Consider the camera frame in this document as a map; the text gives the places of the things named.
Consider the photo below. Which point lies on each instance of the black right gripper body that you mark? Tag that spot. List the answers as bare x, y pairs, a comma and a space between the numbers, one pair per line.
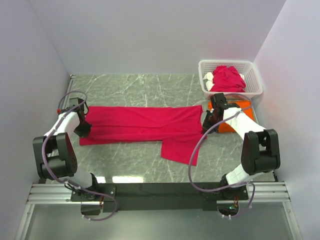
210, 119

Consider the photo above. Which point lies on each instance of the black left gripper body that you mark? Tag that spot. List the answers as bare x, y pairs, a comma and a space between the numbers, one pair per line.
83, 129

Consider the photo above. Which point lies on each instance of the pink t shirt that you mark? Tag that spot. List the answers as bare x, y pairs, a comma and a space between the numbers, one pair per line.
177, 128

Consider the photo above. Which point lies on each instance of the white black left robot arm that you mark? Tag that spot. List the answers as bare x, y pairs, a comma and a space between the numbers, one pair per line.
82, 180

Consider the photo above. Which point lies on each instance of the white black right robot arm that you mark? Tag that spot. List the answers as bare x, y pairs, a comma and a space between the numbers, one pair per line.
260, 149

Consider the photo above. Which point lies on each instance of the folded orange t shirt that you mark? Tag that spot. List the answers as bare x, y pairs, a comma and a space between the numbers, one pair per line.
224, 127

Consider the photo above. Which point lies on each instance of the crumpled pink shirt in basket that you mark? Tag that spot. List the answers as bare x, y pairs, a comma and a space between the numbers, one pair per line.
228, 80

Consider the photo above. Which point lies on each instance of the white cloth in basket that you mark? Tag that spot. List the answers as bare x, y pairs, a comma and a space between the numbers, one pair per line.
208, 79

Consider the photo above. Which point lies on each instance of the white plastic laundry basket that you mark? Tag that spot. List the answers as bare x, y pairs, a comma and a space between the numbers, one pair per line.
251, 75

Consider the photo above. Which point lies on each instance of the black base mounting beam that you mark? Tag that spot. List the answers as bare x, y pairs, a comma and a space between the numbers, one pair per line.
168, 196

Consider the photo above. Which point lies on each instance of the aluminium front frame rail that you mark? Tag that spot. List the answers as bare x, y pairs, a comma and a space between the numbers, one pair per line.
51, 194

